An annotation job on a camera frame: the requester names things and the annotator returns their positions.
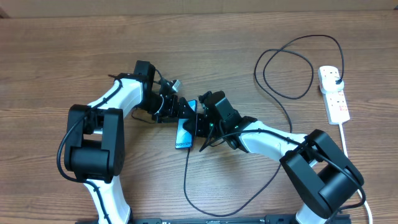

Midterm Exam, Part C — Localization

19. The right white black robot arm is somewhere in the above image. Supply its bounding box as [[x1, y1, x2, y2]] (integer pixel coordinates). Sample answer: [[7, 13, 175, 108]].
[[178, 91, 366, 223]]

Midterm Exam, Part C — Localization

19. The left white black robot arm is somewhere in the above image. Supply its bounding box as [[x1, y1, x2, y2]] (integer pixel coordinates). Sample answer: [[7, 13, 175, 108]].
[[57, 60, 195, 223]]

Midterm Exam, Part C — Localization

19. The blue Galaxy smartphone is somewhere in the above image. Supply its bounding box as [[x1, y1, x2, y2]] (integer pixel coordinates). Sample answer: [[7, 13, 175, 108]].
[[175, 98, 197, 150]]

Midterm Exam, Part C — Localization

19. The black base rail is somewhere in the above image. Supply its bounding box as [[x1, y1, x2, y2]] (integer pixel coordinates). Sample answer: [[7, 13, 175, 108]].
[[74, 213, 352, 224]]

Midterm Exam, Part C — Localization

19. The white power strip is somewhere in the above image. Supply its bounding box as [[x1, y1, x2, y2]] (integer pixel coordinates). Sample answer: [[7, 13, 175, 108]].
[[318, 65, 350, 125]]

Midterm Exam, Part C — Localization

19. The white power strip cord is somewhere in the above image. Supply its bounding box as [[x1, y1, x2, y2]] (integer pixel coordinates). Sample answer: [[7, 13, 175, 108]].
[[338, 123, 374, 224]]

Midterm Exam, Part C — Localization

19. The white charger plug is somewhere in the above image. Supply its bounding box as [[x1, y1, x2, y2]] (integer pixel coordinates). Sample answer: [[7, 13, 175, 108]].
[[320, 76, 345, 94]]

